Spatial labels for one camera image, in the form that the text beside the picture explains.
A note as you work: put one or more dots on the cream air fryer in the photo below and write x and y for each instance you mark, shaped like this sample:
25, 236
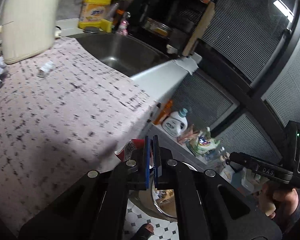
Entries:
27, 28

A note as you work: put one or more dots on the clear plastic water bottle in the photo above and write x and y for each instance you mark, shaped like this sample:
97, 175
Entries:
214, 154

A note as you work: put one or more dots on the black dish rack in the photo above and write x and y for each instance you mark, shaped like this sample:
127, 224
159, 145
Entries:
166, 25

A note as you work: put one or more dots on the white cabinet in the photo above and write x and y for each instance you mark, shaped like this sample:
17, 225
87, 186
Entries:
160, 82

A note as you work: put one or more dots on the white paper trash bucket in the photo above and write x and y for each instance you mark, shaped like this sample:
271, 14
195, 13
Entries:
154, 203

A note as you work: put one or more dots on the person's right hand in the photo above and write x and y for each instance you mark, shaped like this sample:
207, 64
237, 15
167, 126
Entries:
273, 201

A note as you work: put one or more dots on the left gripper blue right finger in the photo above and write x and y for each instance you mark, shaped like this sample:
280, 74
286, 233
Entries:
157, 161

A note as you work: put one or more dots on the green white refill pouch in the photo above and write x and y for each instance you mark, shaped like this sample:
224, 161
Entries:
202, 143

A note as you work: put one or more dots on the orange spray bottle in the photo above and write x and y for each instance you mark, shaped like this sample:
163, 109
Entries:
164, 113

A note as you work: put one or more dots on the yellow dish soap bottle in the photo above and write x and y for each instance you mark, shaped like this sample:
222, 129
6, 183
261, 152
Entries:
92, 12

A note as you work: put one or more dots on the small pink bottle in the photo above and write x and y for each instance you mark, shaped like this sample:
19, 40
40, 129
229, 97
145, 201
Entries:
122, 29

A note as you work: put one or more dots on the patterned pink table cloth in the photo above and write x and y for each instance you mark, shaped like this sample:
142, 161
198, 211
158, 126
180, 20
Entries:
55, 129

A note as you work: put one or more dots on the stainless steel sink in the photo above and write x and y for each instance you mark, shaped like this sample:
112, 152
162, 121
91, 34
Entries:
125, 54

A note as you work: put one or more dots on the wooden cutting board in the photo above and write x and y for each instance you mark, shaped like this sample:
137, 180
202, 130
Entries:
200, 29

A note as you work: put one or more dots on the white cloth on counter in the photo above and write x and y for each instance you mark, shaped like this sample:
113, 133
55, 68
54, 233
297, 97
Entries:
187, 63

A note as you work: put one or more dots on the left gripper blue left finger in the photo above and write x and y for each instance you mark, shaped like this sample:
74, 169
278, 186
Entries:
146, 161

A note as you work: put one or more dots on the yellow sponge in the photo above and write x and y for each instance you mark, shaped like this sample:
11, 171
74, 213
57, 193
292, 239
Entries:
106, 26

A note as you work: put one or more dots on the white laundry detergent bottle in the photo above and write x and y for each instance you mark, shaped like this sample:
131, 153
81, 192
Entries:
176, 123

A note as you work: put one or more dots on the red and white carton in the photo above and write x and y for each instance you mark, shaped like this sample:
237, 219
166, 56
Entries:
125, 152

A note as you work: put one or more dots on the small white wrapper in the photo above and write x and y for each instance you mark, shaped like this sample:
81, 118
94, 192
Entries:
45, 69

